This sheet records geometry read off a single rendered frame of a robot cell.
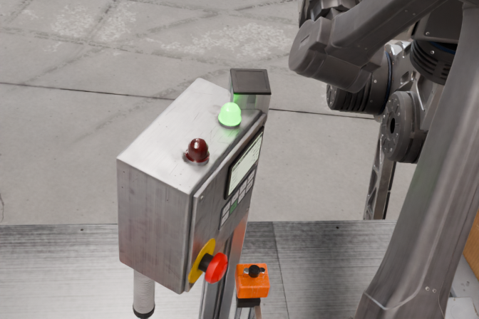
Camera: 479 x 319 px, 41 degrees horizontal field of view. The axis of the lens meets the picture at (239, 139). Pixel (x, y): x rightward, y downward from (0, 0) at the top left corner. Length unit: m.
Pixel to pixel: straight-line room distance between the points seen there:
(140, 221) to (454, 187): 0.35
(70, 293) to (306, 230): 0.53
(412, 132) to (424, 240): 0.71
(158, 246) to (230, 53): 2.62
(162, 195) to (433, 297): 0.29
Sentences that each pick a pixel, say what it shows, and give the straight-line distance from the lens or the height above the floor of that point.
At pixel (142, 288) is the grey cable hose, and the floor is 1.16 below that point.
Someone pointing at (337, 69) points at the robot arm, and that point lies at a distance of 0.91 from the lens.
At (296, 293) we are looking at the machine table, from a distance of 1.38.
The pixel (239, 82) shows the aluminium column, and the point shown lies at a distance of 0.75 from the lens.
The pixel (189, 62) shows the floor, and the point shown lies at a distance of 3.24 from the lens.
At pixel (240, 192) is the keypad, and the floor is 1.37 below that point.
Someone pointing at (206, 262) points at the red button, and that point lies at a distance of 0.78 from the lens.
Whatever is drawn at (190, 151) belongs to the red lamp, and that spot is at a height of 1.49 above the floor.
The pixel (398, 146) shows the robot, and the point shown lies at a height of 1.14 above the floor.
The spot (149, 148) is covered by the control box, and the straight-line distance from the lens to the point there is 0.70.
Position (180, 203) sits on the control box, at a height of 1.46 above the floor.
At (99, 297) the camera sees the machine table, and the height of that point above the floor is 0.83.
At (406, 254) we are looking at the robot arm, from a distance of 0.58.
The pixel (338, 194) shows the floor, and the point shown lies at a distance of 2.72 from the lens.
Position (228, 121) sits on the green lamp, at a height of 1.48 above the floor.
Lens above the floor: 1.97
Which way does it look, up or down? 44 degrees down
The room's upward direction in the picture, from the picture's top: 9 degrees clockwise
